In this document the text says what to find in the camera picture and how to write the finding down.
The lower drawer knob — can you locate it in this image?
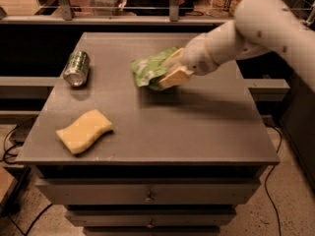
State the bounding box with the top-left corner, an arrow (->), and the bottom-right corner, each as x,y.
147,219 -> 155,229

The drawer knob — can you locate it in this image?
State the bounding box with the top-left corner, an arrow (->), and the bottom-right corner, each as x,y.
147,219 -> 155,229
145,191 -> 155,204

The black cable right floor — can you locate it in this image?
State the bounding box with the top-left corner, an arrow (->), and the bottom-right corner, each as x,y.
264,125 -> 284,236

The top drawer knob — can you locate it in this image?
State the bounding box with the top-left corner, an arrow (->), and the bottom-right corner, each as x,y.
145,191 -> 155,204

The green soda can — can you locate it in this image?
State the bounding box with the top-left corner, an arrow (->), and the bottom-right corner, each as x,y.
63,51 -> 90,87

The metal railing frame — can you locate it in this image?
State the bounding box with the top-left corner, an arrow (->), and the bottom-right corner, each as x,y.
0,0 -> 315,27

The green rice chip bag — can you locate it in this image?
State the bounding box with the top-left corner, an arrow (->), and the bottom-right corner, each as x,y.
131,47 -> 179,90

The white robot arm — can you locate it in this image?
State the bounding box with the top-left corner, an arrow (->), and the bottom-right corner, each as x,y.
158,0 -> 315,90

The black cables left floor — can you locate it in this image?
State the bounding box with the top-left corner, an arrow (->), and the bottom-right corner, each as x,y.
2,115 -> 40,165

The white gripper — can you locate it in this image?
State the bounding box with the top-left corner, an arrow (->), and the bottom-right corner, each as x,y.
157,33 -> 219,89

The yellow sponge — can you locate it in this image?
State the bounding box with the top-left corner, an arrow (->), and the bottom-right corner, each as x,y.
56,109 -> 113,154

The black bag background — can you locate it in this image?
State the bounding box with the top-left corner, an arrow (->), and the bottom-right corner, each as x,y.
124,0 -> 197,16

